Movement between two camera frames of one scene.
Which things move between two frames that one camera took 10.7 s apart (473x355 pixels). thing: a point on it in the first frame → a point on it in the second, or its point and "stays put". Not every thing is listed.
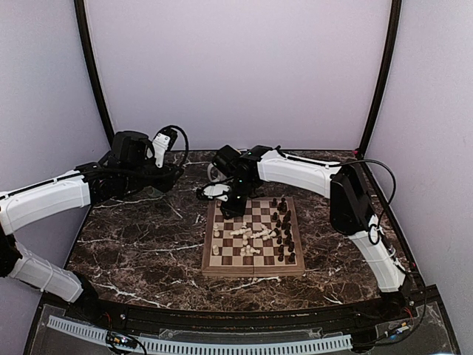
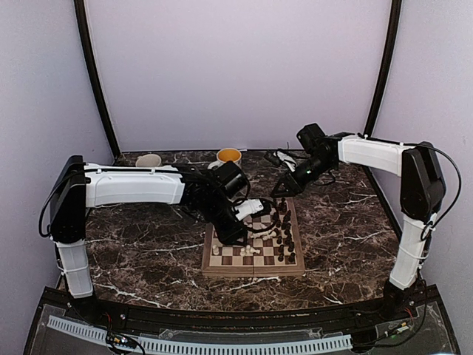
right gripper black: [236, 210] → [293, 186]
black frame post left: [84, 35] stays put
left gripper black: [168, 180] → [228, 236]
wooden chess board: [262, 242] stays put
